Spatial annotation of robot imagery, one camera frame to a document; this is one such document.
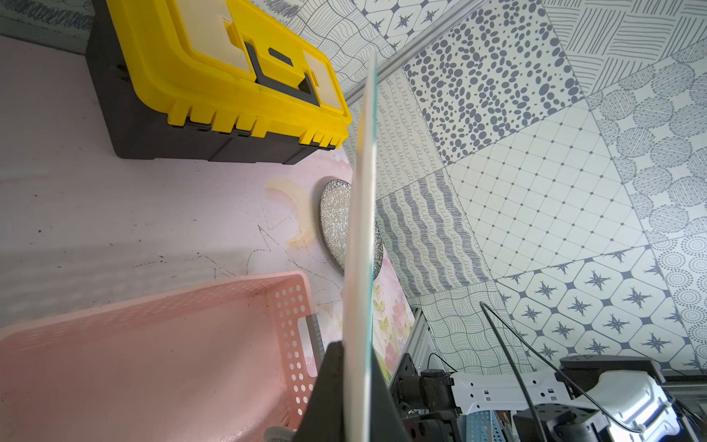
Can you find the speckled grey round plate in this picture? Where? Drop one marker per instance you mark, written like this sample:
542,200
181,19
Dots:
333,212

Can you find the green white striped plate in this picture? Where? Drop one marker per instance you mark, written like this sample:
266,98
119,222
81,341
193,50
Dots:
358,270

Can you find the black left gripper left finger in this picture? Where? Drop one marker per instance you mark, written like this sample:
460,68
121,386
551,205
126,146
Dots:
324,419

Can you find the yellow and black toolbox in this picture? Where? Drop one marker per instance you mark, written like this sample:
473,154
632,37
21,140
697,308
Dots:
219,81

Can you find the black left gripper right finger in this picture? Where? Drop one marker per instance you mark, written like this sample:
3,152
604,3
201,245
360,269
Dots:
385,423

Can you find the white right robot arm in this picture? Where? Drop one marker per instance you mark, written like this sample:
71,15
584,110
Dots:
589,398

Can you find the pink perforated plastic basket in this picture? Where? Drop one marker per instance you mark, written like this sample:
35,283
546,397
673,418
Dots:
220,362

